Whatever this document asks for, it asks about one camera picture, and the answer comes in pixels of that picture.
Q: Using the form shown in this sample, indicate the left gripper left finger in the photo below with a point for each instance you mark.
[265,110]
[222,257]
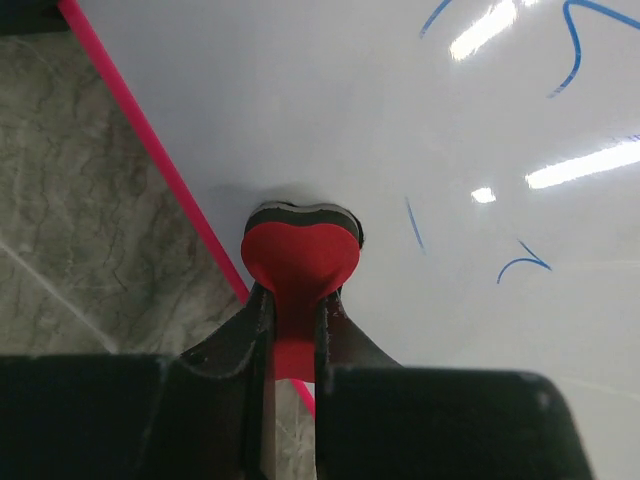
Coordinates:
[197,415]

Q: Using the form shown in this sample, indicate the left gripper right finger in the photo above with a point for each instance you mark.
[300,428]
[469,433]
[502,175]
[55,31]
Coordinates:
[376,419]

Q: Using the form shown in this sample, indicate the red whiteboard eraser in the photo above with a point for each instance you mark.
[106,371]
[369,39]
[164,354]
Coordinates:
[301,255]

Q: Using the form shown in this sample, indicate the pink framed whiteboard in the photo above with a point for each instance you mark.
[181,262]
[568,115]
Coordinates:
[490,150]

